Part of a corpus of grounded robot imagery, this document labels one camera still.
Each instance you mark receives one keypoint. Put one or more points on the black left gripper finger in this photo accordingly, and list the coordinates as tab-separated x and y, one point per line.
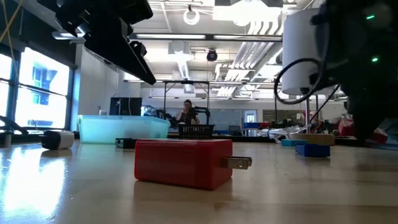
118	53

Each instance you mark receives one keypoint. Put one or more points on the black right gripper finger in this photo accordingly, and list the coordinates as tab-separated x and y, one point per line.
367	127

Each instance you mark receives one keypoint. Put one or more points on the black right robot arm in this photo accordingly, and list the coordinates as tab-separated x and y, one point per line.
348	18

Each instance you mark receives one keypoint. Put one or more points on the black computer monitor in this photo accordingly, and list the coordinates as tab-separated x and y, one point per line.
124	105

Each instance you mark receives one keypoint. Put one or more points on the blue usb tester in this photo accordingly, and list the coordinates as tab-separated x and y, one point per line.
312	151

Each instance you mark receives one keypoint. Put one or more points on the long ceiling light bar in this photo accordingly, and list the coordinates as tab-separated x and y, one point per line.
186	36

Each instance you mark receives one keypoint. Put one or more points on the white cylinder shade table lamp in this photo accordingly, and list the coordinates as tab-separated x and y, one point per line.
298	46

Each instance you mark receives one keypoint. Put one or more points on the teal flat device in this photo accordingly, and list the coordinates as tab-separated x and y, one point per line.
292	142

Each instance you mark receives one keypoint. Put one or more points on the teal translucent plastic tray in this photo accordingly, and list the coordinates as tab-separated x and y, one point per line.
124	129

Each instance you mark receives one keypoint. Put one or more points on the large window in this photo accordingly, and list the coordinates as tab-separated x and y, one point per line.
46	102

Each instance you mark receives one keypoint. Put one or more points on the black usb tester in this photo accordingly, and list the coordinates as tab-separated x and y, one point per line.
129	143

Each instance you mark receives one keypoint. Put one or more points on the person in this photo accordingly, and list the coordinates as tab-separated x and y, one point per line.
187	113

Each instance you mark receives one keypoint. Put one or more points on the black white plug charger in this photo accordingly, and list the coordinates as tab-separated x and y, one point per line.
57	140

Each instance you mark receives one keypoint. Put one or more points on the small black basket bin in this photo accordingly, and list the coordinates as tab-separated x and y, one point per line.
196	131

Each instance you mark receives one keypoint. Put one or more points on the white ceiling ducts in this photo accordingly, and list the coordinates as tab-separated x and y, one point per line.
248	53

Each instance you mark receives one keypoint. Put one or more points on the large red plug charger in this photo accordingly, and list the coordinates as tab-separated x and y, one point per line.
183	163

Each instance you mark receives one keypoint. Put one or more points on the black background rig frame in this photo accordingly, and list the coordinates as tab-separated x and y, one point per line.
186	81

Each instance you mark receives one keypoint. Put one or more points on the black ceiling camera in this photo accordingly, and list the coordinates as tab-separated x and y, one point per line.
212	55

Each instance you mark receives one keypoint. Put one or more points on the black aluminium table frame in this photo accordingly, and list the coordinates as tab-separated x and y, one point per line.
239	138

